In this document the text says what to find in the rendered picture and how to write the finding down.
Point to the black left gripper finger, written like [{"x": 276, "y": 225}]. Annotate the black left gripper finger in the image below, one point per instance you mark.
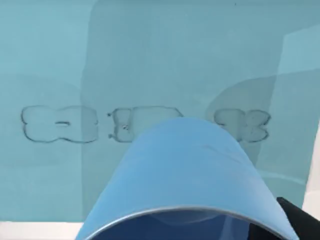
[{"x": 297, "y": 220}]

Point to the blue cup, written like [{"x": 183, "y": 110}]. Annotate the blue cup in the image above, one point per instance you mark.
[{"x": 180, "y": 170}]

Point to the light blue rack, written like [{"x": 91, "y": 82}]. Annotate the light blue rack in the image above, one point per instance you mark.
[{"x": 100, "y": 75}]

